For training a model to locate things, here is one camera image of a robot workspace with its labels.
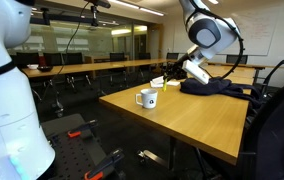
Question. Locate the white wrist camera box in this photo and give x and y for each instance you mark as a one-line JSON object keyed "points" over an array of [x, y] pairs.
{"points": [[195, 71]]}

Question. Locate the long wooden conference table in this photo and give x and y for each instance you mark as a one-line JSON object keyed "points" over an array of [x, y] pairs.
{"points": [[66, 69]]}

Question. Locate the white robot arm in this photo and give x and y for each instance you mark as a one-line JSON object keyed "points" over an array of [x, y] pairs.
{"points": [[210, 35]]}

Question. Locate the red cup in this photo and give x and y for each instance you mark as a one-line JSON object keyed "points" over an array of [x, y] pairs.
{"points": [[42, 61]]}

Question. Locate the overhead camera on stand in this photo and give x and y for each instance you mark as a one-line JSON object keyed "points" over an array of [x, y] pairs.
{"points": [[94, 9]]}

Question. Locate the dark blue cloth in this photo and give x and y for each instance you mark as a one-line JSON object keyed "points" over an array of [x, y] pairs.
{"points": [[224, 87]]}

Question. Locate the yellow marker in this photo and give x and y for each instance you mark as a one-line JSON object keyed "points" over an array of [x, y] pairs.
{"points": [[164, 85]]}

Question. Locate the white bowl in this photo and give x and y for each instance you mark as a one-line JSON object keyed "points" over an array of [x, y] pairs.
{"points": [[32, 66]]}

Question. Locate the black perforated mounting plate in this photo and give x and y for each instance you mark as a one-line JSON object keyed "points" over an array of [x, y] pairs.
{"points": [[74, 156]]}

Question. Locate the white cup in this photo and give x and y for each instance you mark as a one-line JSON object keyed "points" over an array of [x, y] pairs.
{"points": [[147, 98]]}

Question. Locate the black bowl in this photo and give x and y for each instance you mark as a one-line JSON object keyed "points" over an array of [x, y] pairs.
{"points": [[45, 68]]}

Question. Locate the black orange clamp far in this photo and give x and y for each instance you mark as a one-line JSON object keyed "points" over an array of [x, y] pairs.
{"points": [[90, 125]]}

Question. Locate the black orange clamp near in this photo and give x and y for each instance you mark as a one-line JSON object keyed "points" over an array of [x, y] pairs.
{"points": [[98, 172]]}

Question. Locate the whiteboard on wall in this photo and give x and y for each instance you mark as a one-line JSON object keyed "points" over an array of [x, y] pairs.
{"points": [[257, 28]]}

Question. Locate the black office chair right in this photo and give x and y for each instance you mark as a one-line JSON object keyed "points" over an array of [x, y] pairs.
{"points": [[263, 143]]}

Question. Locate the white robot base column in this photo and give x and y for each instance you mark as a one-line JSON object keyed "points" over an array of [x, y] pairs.
{"points": [[25, 153]]}

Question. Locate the black orange clamp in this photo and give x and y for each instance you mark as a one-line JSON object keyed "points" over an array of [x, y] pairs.
{"points": [[98, 172], [90, 125]]}

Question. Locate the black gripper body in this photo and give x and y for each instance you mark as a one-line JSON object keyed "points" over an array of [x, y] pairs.
{"points": [[174, 69]]}

